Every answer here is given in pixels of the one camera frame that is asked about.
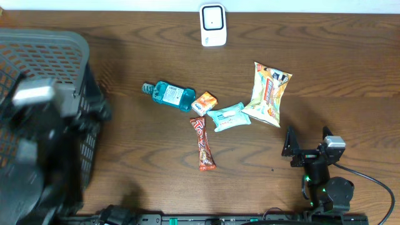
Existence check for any grey plastic shopping basket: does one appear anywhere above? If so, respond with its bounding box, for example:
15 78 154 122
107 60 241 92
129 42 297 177
1 29 108 191

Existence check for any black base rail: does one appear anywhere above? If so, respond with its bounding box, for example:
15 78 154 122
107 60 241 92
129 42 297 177
133 212 369 225

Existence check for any cream snack bag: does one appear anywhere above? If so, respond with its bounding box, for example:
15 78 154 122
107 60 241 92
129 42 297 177
242 62 293 128

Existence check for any white barcode scanner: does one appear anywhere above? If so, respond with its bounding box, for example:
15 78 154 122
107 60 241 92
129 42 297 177
199 4 228 47

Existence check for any small orange snack box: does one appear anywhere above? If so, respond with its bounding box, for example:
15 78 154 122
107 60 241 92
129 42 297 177
191 91 218 116

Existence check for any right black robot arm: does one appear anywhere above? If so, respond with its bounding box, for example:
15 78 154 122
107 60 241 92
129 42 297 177
281 126 354 218

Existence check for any orange chocolate bar wrapper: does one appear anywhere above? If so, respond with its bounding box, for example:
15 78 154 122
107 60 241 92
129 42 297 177
190 117 216 171

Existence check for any teal wet wipes pack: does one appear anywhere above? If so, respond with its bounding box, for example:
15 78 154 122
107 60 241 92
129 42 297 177
207 102 251 132

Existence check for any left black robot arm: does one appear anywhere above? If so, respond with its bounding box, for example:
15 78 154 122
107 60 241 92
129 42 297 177
1 101 136 224

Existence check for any blue mouthwash bottle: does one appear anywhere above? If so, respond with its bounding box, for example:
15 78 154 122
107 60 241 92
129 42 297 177
141 81 196 113

